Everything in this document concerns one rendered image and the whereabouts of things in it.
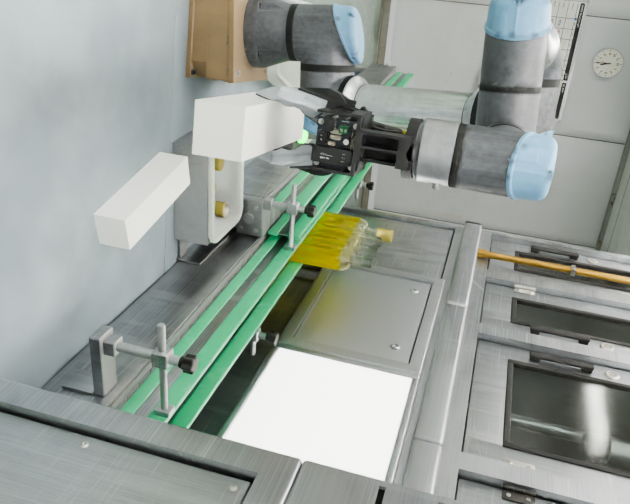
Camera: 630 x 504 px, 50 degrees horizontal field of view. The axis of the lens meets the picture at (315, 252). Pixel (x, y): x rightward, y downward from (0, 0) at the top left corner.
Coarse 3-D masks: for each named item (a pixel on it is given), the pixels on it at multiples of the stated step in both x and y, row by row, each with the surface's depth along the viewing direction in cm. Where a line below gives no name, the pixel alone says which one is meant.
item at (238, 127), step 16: (224, 96) 82; (240, 96) 84; (256, 96) 86; (208, 112) 75; (224, 112) 74; (240, 112) 74; (256, 112) 77; (272, 112) 83; (288, 112) 89; (208, 128) 75; (224, 128) 75; (240, 128) 74; (256, 128) 78; (272, 128) 84; (288, 128) 90; (192, 144) 76; (208, 144) 76; (224, 144) 75; (240, 144) 75; (256, 144) 79; (272, 144) 85; (240, 160) 75
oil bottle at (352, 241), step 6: (312, 228) 178; (318, 228) 178; (312, 234) 175; (318, 234) 175; (324, 234) 175; (330, 234) 175; (336, 234) 176; (342, 234) 176; (348, 234) 176; (330, 240) 173; (336, 240) 173; (342, 240) 173; (348, 240) 173; (354, 240) 174; (354, 246) 173; (354, 252) 173
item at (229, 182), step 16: (208, 160) 137; (224, 160) 153; (208, 176) 139; (224, 176) 155; (240, 176) 154; (208, 192) 141; (224, 192) 157; (240, 192) 156; (208, 208) 142; (240, 208) 158; (208, 224) 144; (224, 224) 153
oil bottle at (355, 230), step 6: (318, 222) 181; (324, 222) 181; (330, 222) 181; (336, 222) 182; (342, 222) 182; (324, 228) 179; (330, 228) 178; (336, 228) 178; (342, 228) 178; (348, 228) 179; (354, 228) 179; (360, 228) 180; (354, 234) 177; (360, 234) 178; (360, 240) 178
